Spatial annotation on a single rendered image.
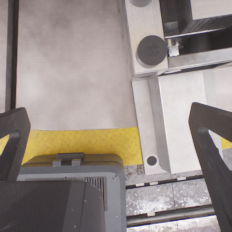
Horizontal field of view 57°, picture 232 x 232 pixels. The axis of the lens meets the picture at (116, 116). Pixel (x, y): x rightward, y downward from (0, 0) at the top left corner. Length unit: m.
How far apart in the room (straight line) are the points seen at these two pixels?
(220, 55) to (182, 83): 0.22
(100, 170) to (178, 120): 0.42
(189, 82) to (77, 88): 0.43
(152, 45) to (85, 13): 0.51
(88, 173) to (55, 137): 0.36
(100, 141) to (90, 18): 0.63
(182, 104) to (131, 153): 0.56
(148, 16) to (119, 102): 0.42
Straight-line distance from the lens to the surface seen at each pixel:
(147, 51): 0.47
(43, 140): 1.26
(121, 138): 1.19
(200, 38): 0.65
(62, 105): 0.89
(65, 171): 1.00
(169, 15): 0.54
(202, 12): 0.48
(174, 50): 0.63
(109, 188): 0.99
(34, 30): 0.96
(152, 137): 0.83
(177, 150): 0.76
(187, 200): 1.36
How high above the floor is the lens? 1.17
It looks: 86 degrees down
